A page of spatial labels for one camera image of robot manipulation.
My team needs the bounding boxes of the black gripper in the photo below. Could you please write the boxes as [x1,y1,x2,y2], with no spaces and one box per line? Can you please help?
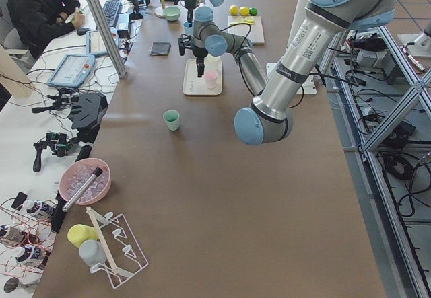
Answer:
[184,0,197,24]
[192,46,208,78]

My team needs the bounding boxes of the pale yellow white cup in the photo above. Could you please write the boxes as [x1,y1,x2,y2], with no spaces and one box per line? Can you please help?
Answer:
[205,54,220,72]

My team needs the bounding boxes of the light blue cup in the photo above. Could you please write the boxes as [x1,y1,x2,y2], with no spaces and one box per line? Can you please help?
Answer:
[183,22,194,36]

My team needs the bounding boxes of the pink cup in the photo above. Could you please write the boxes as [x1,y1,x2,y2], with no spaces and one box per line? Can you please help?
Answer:
[204,70,218,89]

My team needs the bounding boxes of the mint green cup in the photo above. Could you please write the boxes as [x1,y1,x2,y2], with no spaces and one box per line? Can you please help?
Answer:
[163,110,180,131]

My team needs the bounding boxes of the cream rabbit tray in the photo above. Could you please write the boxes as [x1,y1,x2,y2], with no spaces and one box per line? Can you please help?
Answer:
[183,59,223,96]

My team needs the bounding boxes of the mint green bowl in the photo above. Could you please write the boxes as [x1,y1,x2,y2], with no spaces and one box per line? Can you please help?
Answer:
[162,6,181,22]

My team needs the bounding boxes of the wooden stand round base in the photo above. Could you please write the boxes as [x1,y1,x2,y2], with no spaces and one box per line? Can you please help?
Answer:
[154,6,164,18]

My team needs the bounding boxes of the dark grey folded cloth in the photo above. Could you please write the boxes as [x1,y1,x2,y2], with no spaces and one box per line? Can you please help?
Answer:
[150,42,171,56]

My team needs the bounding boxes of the whole yellow lemon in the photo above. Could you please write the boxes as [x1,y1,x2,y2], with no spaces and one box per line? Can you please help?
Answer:
[229,5,239,16]

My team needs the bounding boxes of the yellow plastic knife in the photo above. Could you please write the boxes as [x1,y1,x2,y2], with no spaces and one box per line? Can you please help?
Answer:
[229,22,255,26]

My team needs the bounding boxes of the wooden cutting board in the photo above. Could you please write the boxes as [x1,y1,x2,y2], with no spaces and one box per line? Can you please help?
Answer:
[228,15,265,45]

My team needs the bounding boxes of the green lime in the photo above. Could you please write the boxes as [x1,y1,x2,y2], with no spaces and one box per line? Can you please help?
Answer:
[249,7,258,16]

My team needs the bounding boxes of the black keyboard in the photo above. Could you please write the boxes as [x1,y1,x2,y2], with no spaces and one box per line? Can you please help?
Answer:
[102,0,122,27]

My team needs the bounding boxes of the blue teach pendant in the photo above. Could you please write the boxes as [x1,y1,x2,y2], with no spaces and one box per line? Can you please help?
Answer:
[46,54,96,88]
[86,27,121,57]

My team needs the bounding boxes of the computer mouse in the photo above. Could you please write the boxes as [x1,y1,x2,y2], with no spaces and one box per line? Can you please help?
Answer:
[76,28,92,36]

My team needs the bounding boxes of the black plastic device housing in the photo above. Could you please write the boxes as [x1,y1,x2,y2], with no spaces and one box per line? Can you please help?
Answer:
[68,92,108,143]

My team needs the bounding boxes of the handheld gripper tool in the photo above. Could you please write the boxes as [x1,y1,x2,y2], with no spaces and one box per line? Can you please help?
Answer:
[32,132,78,172]
[31,88,79,114]

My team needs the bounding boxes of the person in black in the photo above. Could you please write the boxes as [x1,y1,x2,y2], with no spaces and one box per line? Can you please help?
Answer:
[7,0,85,59]

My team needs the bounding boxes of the pink bowl with ice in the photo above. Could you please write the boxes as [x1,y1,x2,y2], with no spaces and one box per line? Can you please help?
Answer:
[59,158,112,206]

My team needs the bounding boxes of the yellow cup on rack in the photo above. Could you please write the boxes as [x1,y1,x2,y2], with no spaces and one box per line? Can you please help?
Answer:
[67,224,98,248]

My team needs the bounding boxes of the grey cup on rack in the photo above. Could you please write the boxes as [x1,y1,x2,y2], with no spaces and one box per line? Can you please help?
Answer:
[79,239,107,267]

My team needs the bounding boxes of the aluminium frame post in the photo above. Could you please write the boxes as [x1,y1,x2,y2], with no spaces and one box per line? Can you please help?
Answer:
[86,0,127,79]

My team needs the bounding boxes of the white wire cup rack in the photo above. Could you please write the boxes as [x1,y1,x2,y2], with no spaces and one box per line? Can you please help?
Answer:
[86,207,150,289]

